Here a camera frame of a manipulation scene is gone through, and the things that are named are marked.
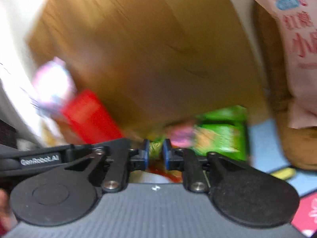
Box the bright green snack packet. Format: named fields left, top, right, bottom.
left=192, top=105, right=249, bottom=161

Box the pink tube snack packet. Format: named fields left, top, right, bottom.
left=165, top=120, right=195, bottom=148

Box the small nut mix packet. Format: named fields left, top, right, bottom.
left=148, top=166, right=183, bottom=183

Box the dark green pea snack bag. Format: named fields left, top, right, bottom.
left=149, top=140, right=164, bottom=160

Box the person's left hand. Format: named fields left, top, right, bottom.
left=0, top=189, right=17, bottom=236

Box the yellow plush toy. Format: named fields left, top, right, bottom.
left=41, top=118, right=67, bottom=147

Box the black cardboard storage box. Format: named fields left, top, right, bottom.
left=130, top=105, right=250, bottom=183

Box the red gift box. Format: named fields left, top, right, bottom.
left=61, top=90, right=124, bottom=144

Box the pink cartoon pig tablecloth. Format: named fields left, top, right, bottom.
left=247, top=118, right=317, bottom=237

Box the pink blue plush toy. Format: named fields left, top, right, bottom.
left=32, top=57, right=77, bottom=115

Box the wooden headboard panel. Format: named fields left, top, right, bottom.
left=27, top=0, right=269, bottom=130

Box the large pink snack bag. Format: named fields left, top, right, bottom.
left=255, top=0, right=316, bottom=129

